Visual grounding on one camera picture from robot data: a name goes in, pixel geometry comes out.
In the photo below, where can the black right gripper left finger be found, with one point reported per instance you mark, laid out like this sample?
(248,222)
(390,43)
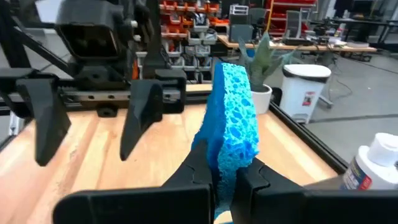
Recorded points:
(192,177)

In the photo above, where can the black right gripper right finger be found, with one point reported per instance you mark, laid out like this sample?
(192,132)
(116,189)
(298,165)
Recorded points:
(258,186)

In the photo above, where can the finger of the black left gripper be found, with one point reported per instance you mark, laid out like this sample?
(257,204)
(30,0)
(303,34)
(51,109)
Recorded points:
(143,105)
(46,118)

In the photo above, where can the blue cellulose sponge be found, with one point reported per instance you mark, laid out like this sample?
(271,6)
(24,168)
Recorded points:
(233,124)

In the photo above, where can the white plastic restorer bottle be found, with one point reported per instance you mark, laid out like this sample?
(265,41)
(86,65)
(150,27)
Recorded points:
(379,161)

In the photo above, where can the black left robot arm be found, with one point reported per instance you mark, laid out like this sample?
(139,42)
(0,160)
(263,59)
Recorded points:
(154,46)

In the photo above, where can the orange bin storage rack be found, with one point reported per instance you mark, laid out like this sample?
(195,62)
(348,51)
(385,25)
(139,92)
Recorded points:
(186,18)

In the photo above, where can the white pedal trash bin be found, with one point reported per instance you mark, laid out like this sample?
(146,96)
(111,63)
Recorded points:
(304,93)

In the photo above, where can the grey stand base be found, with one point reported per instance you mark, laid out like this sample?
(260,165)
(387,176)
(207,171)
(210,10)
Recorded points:
(325,102)

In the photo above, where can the grey storage box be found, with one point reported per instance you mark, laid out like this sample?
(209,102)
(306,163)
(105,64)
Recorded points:
(241,33)

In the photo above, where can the green plant in white pot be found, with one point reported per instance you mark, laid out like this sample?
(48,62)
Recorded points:
(262,62)

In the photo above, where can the wooden workbench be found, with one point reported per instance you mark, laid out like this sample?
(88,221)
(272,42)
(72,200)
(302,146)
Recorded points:
(311,48)

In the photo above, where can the red shelving unit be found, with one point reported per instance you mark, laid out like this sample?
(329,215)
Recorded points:
(280,18)

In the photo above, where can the black office table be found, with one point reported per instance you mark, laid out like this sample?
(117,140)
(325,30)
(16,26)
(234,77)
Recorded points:
(373,23)

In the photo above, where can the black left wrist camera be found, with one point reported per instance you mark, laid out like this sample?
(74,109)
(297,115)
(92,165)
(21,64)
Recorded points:
(90,37)

